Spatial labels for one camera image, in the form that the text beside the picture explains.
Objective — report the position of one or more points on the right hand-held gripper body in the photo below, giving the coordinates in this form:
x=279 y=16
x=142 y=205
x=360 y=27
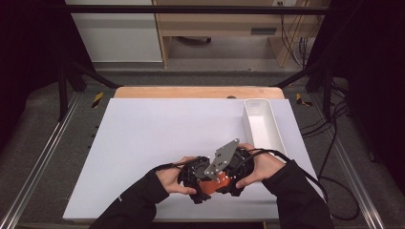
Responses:
x=224 y=157

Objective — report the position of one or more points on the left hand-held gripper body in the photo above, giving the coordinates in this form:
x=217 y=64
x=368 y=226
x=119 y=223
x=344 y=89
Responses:
x=192 y=171

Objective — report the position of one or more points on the aluminium floor rail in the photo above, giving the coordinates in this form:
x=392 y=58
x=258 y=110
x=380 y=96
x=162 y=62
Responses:
x=41 y=159
x=353 y=178

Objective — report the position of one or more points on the light wooden desk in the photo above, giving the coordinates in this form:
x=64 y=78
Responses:
x=223 y=22

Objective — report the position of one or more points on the person's right hand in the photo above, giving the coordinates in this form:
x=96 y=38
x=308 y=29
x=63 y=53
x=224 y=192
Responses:
x=266 y=167

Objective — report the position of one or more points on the white cabinet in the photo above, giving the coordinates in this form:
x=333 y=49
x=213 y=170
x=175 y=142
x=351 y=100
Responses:
x=117 y=38

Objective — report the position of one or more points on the yellow black floor tape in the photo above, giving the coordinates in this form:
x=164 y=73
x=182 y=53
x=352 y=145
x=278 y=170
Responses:
x=97 y=99
x=302 y=100

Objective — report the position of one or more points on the white table mat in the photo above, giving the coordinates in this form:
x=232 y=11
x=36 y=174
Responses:
x=159 y=133

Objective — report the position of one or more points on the white plastic bin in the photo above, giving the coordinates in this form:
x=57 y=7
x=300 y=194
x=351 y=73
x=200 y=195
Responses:
x=262 y=127

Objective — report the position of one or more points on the black metal stand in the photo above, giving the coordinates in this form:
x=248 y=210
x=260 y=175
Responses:
x=73 y=79
x=318 y=79

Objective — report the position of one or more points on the black horizontal frame bar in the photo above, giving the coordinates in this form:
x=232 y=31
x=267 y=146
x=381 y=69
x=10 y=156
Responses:
x=191 y=9

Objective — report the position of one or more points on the person's left hand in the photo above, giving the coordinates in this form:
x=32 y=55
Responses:
x=170 y=179

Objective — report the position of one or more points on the wooden table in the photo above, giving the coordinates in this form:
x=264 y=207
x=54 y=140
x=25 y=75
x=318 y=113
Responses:
x=197 y=92

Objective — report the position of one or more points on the black curtain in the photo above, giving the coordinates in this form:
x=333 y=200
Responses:
x=28 y=44
x=372 y=63

